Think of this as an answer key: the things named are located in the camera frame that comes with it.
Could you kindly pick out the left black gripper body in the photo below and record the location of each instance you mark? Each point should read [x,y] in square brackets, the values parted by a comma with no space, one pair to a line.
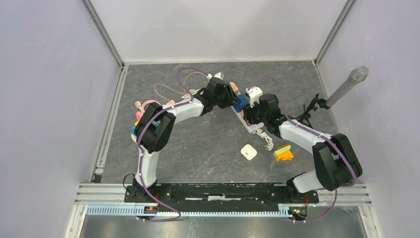
[224,100]

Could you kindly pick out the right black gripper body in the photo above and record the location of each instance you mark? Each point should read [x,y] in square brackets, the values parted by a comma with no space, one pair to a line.
[255,116]

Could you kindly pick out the blue cube plug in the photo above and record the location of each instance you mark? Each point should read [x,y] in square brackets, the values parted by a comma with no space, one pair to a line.
[243,102]

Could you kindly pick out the beige dragon cube plug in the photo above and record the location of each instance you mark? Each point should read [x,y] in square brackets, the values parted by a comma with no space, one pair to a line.
[234,88]

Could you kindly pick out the white power strip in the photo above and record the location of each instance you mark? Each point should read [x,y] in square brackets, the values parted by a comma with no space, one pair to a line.
[251,128]

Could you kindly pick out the white cube plug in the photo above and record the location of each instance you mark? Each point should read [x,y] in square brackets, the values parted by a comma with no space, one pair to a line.
[248,152]

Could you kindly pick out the salmon pink usb charger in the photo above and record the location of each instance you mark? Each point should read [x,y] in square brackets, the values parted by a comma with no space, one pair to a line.
[170,103]

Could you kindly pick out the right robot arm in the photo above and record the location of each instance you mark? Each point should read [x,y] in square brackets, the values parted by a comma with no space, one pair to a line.
[336,163]

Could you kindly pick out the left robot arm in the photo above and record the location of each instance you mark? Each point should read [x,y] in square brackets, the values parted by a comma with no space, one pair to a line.
[152,140]

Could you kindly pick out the yellow orange toy bricks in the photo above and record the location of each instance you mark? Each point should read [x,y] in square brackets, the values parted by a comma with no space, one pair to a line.
[283,153]

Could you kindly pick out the teal usb power strip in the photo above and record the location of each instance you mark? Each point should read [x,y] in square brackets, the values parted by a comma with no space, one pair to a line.
[155,123]

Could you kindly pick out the pink shape sorter toy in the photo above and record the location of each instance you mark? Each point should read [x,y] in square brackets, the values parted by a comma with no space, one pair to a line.
[138,115]

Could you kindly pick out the grey microphone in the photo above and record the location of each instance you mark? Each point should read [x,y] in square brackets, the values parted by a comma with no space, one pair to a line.
[355,77]

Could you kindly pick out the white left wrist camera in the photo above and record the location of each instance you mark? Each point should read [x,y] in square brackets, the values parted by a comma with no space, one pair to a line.
[218,76]

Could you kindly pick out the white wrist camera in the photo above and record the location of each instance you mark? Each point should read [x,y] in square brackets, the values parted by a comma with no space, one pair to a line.
[254,94]
[218,76]

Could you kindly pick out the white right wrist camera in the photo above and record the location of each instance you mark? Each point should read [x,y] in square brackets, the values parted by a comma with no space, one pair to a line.
[254,94]

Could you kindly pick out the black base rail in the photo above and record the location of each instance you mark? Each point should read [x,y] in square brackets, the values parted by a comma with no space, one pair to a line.
[219,197]

